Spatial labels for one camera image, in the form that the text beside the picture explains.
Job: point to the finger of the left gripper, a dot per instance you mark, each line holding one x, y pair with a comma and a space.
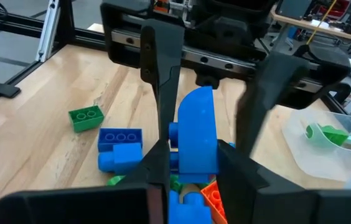
163, 56
265, 87

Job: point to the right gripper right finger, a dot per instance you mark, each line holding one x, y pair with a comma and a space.
287, 208

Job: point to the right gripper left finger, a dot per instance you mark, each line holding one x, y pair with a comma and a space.
85, 205

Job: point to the blue curved toy block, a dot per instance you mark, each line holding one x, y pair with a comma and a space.
197, 133

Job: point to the blue round-stud toy block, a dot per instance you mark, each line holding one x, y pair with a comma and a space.
191, 211

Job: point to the clear plastic bin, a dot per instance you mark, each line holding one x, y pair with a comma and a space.
318, 161

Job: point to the dark blue toy brick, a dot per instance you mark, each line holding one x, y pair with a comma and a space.
119, 137

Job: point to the dark green toy brick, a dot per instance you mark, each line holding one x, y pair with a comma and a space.
85, 119

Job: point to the wooden background desk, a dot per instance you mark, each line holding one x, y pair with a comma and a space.
343, 34

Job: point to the silver aluminium bracket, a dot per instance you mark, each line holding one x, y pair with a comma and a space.
48, 31

